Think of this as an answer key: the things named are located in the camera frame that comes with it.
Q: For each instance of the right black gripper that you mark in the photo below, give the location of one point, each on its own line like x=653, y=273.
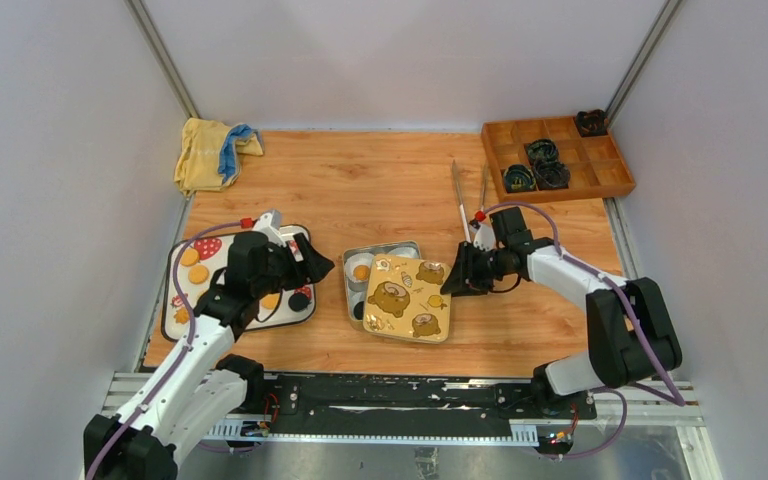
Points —
x=465, y=278

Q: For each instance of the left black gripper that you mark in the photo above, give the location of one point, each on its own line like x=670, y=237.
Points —
x=312, y=268

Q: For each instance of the gold cookie tin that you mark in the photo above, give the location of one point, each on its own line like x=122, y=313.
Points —
x=357, y=292

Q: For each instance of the swirl butter cookie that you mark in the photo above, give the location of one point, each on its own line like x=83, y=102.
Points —
x=361, y=273

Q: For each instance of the metal tongs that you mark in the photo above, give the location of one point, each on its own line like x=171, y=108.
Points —
x=465, y=214

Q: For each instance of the black sandwich cookie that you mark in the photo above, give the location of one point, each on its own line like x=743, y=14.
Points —
x=299, y=302
x=358, y=311

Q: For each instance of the silver tin lid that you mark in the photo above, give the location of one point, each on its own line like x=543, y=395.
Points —
x=404, y=300

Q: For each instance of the white strawberry tray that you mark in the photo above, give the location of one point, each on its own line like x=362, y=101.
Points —
x=231, y=292

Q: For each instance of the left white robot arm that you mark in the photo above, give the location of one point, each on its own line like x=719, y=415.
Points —
x=200, y=381

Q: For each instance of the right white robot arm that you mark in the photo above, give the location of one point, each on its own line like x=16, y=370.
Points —
x=630, y=334

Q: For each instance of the white paper cup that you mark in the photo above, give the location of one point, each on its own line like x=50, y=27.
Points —
x=354, y=260
x=405, y=252

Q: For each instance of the round dotted biscuit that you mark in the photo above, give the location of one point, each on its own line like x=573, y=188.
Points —
x=189, y=257
x=198, y=274

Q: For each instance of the blue cloth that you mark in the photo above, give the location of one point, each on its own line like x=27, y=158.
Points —
x=227, y=163

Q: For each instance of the yellow cloth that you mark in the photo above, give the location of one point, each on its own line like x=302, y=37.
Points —
x=196, y=168

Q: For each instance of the wooden compartment box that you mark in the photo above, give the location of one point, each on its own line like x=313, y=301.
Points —
x=596, y=164

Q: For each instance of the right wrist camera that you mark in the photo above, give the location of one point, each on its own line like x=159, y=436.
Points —
x=484, y=237

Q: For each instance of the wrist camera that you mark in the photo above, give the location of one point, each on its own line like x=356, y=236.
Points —
x=484, y=237
x=269, y=224

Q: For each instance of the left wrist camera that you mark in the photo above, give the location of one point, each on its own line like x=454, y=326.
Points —
x=269, y=224

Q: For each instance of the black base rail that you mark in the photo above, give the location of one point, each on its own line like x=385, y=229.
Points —
x=411, y=410

